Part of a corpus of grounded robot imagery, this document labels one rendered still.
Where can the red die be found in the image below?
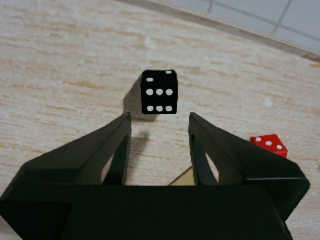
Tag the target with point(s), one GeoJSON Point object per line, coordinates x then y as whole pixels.
{"type": "Point", "coordinates": [270, 142]}

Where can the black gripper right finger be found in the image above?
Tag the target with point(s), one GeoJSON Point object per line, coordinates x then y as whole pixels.
{"type": "Point", "coordinates": [240, 162]}

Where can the black die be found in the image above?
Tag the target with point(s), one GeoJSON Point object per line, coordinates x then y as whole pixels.
{"type": "Point", "coordinates": [159, 92]}

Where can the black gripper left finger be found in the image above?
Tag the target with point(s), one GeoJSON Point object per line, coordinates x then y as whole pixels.
{"type": "Point", "coordinates": [82, 160]}

